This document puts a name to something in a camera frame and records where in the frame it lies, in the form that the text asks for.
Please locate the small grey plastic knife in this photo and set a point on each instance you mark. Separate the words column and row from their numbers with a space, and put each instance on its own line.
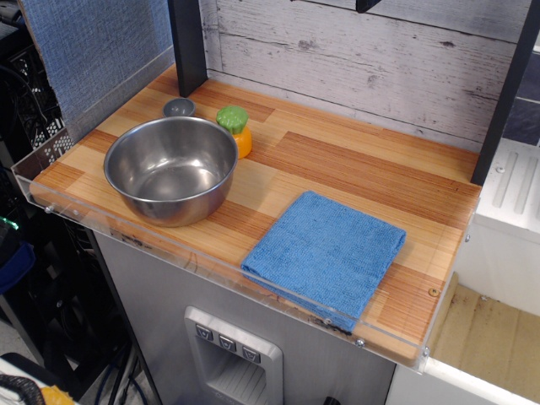
column 179, row 107

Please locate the blue folded cloth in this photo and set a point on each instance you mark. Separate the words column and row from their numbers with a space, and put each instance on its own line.
column 325, row 257

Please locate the clear acrylic table guard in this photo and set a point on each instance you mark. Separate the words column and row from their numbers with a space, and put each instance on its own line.
column 418, row 185

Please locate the orange toy carrot green top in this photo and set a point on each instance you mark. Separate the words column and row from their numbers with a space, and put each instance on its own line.
column 234, row 119

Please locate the stainless steel bowl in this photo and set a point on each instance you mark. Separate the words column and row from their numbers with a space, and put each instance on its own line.
column 172, row 171

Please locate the grey toy fridge dispenser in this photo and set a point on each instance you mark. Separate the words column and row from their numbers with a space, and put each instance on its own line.
column 233, row 365

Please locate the black plastic crate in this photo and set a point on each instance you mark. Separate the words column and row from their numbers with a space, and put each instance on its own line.
column 33, row 114

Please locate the white toy sink unit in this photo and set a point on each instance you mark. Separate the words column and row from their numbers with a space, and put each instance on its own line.
column 484, row 346

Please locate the yellow black object bottom left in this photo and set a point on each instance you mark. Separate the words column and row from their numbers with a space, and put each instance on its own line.
column 22, row 390

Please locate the black vertical post left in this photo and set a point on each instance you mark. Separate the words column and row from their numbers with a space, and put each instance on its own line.
column 187, row 34

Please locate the black vertical post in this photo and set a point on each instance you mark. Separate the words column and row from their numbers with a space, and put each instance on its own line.
column 517, row 69
column 187, row 34

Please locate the black vertical post right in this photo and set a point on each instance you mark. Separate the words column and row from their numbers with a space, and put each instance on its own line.
column 517, row 69

